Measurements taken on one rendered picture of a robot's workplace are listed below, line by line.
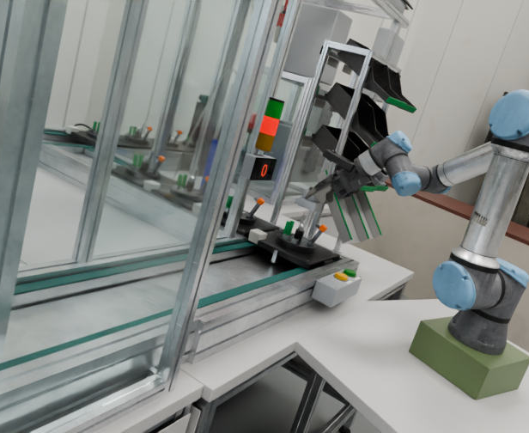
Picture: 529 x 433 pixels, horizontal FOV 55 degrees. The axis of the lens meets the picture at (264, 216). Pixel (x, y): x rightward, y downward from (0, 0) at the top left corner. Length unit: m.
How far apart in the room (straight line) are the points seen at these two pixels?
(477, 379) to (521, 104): 0.67
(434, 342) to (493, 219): 0.39
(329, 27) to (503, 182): 1.83
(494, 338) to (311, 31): 2.01
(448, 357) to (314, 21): 2.04
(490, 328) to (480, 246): 0.25
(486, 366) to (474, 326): 0.11
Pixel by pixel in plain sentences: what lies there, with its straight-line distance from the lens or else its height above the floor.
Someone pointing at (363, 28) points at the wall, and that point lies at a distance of 5.92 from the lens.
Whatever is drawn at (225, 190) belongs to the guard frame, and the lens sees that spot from 0.85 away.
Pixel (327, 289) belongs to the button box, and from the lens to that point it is 1.49.
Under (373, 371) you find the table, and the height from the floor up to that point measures 0.86.
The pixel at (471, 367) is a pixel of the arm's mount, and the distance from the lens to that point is 1.43.
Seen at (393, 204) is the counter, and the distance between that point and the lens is 5.12.
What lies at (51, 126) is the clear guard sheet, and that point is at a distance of 0.60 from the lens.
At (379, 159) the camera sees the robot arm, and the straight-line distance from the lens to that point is 1.57.
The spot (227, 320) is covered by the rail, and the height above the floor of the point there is 0.94.
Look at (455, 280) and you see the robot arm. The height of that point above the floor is 1.13.
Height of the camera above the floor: 1.43
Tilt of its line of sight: 13 degrees down
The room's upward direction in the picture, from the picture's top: 17 degrees clockwise
